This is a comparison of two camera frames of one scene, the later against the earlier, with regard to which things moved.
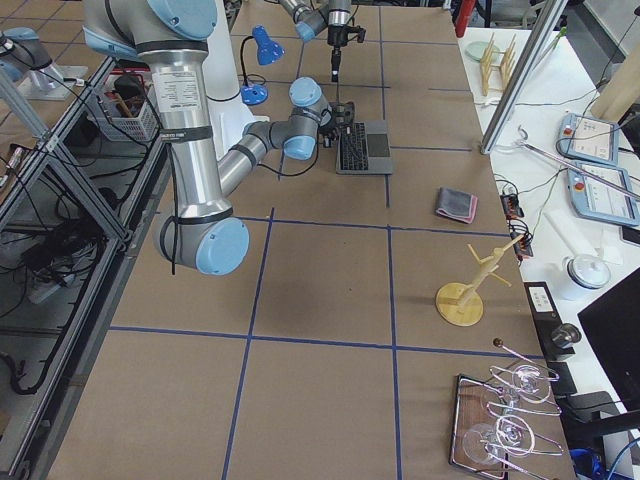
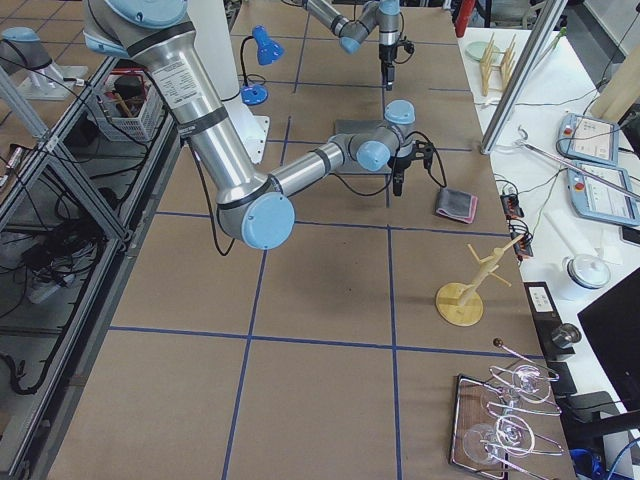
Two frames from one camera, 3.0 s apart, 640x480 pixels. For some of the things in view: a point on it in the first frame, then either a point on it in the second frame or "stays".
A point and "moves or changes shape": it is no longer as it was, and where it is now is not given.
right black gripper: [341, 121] -> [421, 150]
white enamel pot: [586, 271] stays
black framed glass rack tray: [493, 426] stays
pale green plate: [476, 50] stays
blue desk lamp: [268, 52] stays
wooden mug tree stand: [461, 303] stays
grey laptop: [366, 150] moves or changes shape
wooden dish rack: [495, 66] stays
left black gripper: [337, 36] -> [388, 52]
